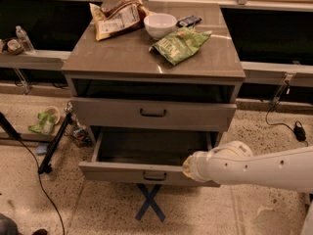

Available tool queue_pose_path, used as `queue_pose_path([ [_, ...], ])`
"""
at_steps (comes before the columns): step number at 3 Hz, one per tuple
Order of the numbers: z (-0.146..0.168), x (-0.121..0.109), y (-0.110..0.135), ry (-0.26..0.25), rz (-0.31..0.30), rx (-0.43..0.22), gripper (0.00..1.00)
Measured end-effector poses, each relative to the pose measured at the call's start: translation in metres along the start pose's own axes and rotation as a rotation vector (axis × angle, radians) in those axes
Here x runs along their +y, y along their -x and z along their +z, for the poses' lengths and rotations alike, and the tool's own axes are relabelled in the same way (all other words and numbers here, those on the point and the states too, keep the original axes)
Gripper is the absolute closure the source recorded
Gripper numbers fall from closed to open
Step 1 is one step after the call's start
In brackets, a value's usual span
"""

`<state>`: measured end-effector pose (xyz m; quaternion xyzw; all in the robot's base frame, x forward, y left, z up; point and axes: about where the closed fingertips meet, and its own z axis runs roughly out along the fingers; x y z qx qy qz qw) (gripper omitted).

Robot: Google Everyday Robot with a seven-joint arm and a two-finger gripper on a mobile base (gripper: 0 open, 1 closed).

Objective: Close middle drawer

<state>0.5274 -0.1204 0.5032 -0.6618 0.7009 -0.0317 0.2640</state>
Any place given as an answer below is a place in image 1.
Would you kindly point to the grey drawer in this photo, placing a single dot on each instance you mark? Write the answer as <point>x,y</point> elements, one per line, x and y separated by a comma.
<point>153,114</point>
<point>146,156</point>

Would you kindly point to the black power adapter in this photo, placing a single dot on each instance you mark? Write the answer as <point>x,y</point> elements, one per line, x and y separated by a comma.
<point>299,131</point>

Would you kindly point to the grey top drawer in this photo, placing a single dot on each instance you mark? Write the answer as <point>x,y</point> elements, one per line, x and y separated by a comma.
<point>153,114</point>

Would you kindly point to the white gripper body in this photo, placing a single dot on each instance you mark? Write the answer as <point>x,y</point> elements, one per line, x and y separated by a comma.
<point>198,167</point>

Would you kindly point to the small blue floor item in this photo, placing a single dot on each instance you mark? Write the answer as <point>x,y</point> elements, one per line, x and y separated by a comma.
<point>42,149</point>

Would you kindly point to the green chip bag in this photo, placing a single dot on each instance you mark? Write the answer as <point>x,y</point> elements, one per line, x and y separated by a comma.
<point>178,46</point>

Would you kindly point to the black tripod leg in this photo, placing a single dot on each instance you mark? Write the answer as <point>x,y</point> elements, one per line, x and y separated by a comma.
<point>45,166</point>

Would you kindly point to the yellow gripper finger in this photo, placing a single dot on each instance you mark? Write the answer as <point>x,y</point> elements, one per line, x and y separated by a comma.
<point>186,168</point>

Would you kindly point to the white bowl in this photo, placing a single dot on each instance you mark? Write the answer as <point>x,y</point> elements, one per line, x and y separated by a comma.
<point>159,25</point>

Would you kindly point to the green white bag on floor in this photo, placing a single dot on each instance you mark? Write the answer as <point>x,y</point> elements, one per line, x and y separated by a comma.
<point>47,120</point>

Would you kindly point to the blue tape cross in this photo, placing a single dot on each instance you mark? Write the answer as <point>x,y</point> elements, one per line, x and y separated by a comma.
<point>150,202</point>

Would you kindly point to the dark blue snack packet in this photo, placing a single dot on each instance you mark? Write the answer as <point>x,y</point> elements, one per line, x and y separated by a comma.
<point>188,21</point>

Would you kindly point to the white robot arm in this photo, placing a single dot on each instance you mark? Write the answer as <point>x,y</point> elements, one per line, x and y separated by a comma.
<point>234,163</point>

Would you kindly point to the clear water bottle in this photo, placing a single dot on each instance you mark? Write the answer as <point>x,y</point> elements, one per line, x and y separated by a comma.
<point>24,40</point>

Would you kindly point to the grey drawer cabinet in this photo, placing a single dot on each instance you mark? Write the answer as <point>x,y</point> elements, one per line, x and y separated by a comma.
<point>124,68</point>

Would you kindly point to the brown chip bag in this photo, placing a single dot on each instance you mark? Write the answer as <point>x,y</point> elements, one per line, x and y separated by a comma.
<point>125,16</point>

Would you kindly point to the brown item on ledge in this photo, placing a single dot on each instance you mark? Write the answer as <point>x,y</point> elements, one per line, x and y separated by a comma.
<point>10,46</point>

